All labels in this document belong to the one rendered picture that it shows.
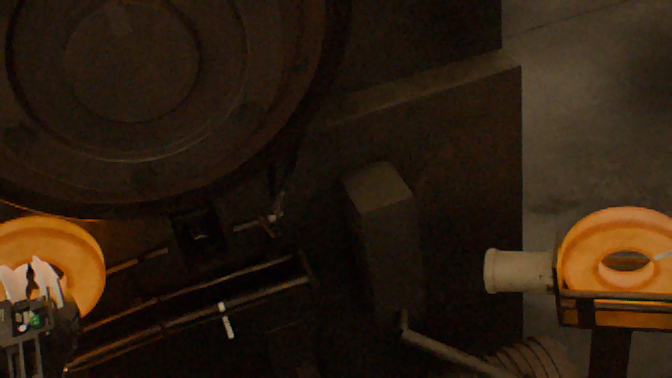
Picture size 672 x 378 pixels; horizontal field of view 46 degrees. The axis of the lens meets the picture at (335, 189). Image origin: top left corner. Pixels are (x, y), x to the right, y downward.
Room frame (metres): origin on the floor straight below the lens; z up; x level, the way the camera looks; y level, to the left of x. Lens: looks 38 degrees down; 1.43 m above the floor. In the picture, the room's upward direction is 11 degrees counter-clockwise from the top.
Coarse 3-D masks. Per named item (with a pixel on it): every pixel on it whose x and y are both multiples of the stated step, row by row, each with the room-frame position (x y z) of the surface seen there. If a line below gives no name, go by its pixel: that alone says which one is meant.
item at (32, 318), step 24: (48, 288) 0.63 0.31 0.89; (0, 312) 0.61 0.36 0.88; (24, 312) 0.62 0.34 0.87; (48, 312) 0.62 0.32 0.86; (0, 336) 0.58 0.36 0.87; (24, 336) 0.58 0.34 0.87; (48, 336) 0.59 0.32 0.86; (72, 336) 0.62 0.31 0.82; (0, 360) 0.58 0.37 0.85; (24, 360) 0.55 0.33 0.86; (48, 360) 0.56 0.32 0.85; (72, 360) 0.60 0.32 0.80
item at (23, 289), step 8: (24, 264) 0.72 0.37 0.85; (0, 272) 0.67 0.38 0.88; (8, 272) 0.69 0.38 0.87; (16, 272) 0.71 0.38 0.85; (24, 272) 0.71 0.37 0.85; (32, 272) 0.72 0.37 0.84; (8, 280) 0.67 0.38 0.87; (16, 280) 0.69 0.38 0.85; (24, 280) 0.70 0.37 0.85; (8, 288) 0.66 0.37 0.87; (16, 288) 0.68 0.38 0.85; (24, 288) 0.69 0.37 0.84; (32, 288) 0.69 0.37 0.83; (8, 296) 0.66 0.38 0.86; (16, 296) 0.67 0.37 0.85; (24, 296) 0.68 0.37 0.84
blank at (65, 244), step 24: (0, 240) 0.71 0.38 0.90; (24, 240) 0.71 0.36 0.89; (48, 240) 0.72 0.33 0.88; (72, 240) 0.72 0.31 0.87; (0, 264) 0.71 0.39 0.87; (72, 264) 0.72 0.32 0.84; (96, 264) 0.72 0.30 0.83; (0, 288) 0.70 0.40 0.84; (72, 288) 0.72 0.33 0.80; (96, 288) 0.72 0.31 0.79
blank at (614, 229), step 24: (600, 216) 0.70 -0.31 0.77; (624, 216) 0.68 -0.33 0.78; (648, 216) 0.68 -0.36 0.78; (576, 240) 0.69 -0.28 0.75; (600, 240) 0.68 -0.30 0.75; (624, 240) 0.67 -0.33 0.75; (648, 240) 0.66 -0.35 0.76; (576, 264) 0.69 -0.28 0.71; (600, 264) 0.70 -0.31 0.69; (648, 264) 0.68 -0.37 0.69; (576, 288) 0.69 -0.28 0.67; (600, 288) 0.68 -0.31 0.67; (624, 288) 0.67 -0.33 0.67; (648, 288) 0.66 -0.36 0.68; (624, 312) 0.67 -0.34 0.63
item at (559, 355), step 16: (544, 336) 0.74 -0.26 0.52; (496, 352) 0.72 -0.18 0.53; (512, 352) 0.72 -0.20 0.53; (528, 352) 0.71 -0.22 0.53; (544, 352) 0.70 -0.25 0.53; (560, 352) 0.70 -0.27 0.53; (448, 368) 0.73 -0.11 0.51; (464, 368) 0.71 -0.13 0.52; (512, 368) 0.69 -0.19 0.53; (528, 368) 0.68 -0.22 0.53; (544, 368) 0.68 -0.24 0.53; (560, 368) 0.68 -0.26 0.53; (576, 368) 0.68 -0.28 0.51
